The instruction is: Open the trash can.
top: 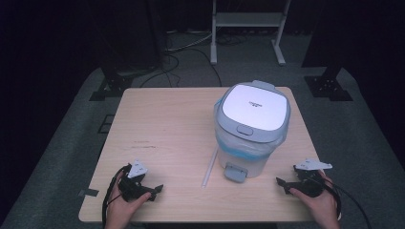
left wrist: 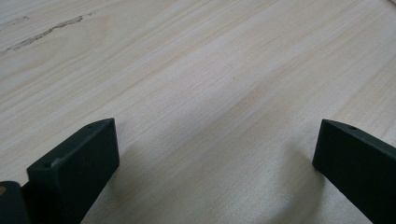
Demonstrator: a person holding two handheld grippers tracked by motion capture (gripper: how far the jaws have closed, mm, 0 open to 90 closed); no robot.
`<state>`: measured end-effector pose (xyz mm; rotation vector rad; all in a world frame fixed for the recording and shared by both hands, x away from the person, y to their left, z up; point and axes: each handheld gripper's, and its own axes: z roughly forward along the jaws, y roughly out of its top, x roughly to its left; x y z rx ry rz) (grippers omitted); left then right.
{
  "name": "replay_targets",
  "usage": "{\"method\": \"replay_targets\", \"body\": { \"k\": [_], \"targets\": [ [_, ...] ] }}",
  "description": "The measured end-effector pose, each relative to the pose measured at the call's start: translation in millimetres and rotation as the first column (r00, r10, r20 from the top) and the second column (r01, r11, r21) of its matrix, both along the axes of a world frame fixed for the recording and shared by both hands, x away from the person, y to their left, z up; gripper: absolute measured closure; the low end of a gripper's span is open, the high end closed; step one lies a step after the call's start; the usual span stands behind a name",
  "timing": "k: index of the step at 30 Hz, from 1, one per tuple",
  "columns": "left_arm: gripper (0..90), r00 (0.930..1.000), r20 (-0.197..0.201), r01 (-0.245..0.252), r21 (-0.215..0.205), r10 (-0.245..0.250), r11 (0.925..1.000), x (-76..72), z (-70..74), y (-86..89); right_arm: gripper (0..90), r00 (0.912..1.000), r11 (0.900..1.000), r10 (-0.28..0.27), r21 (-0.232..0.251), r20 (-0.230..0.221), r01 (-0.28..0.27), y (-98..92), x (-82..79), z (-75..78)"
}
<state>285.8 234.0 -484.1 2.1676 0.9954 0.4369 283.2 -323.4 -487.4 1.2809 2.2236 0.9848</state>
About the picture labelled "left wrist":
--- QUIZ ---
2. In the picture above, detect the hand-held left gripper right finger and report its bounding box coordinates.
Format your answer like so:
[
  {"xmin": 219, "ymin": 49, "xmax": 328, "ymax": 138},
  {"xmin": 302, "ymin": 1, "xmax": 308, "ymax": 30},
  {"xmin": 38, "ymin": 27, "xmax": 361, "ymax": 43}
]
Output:
[{"xmin": 312, "ymin": 119, "xmax": 396, "ymax": 224}]

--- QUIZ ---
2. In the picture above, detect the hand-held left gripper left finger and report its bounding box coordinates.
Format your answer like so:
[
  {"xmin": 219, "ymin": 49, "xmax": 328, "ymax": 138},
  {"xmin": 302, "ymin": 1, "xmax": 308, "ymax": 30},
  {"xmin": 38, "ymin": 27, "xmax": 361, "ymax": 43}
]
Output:
[{"xmin": 21, "ymin": 118, "xmax": 120, "ymax": 224}]

